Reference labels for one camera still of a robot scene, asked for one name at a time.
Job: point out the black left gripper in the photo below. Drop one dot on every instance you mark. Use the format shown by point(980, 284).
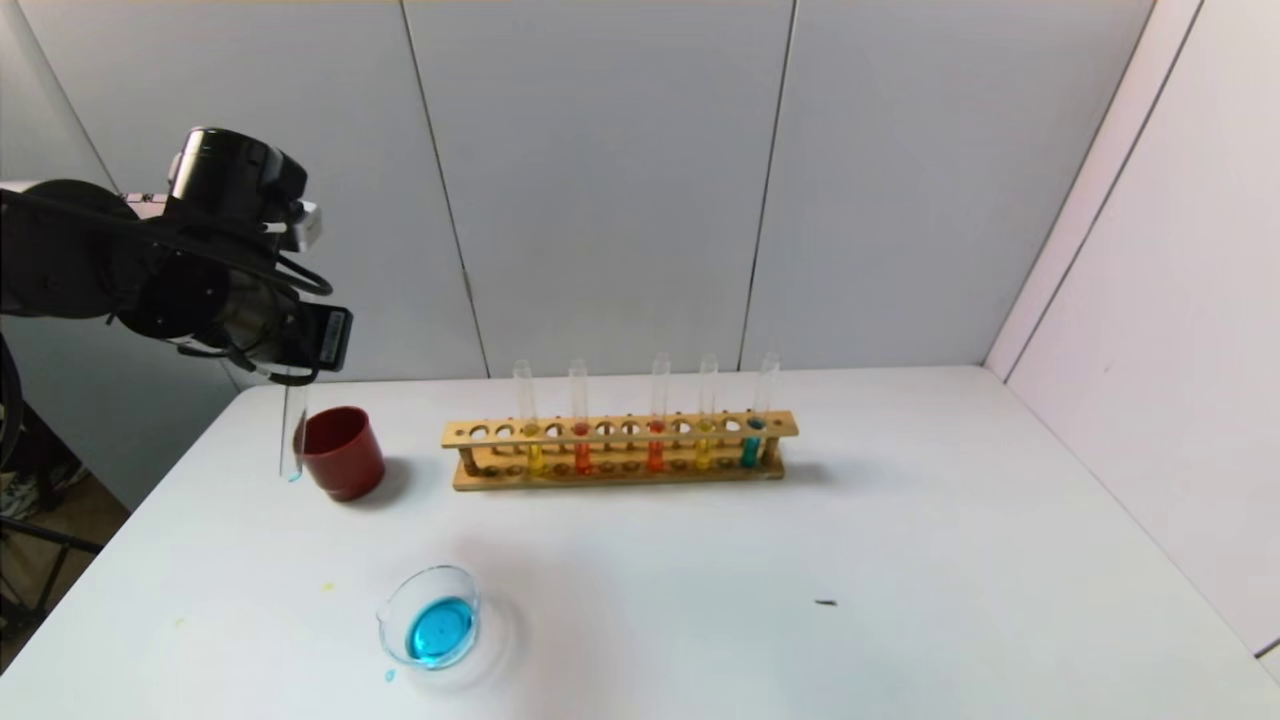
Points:
point(330, 337)

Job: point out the blue pigment glass test tube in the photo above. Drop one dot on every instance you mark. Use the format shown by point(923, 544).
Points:
point(293, 440)
point(750, 452)

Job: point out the yellow pigment glass test tube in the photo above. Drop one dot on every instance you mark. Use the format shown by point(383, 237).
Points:
point(703, 456)
point(535, 460)

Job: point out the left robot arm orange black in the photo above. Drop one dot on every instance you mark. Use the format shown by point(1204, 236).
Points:
point(60, 260)

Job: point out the orange pigment glass test tube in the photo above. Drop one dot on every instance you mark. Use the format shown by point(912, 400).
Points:
point(656, 458)
point(583, 460)

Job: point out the wooden test tube rack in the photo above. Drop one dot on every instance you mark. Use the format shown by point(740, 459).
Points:
point(618, 442)

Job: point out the clear glass beaker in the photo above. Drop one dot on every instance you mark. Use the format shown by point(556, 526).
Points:
point(440, 630)

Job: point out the red plastic cup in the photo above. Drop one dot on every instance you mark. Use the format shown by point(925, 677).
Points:
point(345, 465)

